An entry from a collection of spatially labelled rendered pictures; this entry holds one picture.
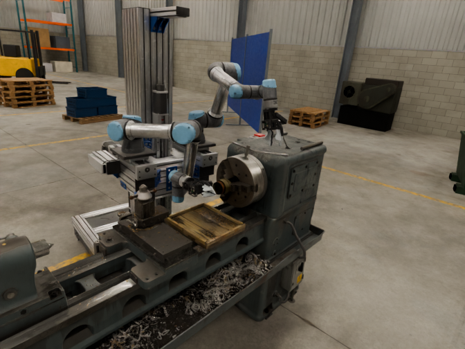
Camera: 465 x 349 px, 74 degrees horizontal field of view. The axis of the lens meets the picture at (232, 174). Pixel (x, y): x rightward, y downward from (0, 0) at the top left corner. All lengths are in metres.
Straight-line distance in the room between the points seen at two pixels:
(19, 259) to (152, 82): 1.43
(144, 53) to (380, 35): 10.37
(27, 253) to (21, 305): 0.19
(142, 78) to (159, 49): 0.23
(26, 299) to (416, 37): 11.48
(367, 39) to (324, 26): 1.64
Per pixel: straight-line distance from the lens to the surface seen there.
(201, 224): 1.79
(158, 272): 1.43
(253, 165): 1.81
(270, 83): 1.74
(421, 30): 11.74
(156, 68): 2.29
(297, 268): 2.44
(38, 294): 1.39
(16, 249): 1.29
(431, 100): 11.54
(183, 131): 1.74
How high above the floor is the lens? 1.79
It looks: 21 degrees down
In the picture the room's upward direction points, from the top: 5 degrees clockwise
